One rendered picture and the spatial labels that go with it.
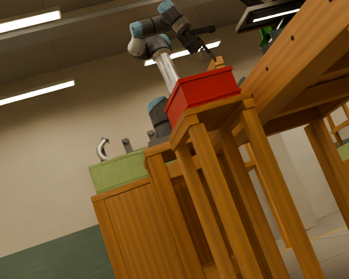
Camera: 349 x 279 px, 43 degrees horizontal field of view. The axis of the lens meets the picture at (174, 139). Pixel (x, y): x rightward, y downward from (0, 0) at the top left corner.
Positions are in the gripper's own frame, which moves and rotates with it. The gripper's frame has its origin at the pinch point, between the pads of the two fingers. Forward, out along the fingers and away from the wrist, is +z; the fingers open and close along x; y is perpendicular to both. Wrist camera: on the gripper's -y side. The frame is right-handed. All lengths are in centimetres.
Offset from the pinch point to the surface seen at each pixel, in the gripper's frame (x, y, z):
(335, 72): 38, -30, 36
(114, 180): -30, 88, 11
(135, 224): -23, 92, 38
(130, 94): -714, 198, -129
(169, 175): 5, 52, 28
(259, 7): 28.1, -26.0, -1.0
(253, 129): 50, 5, 32
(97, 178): -28, 94, 4
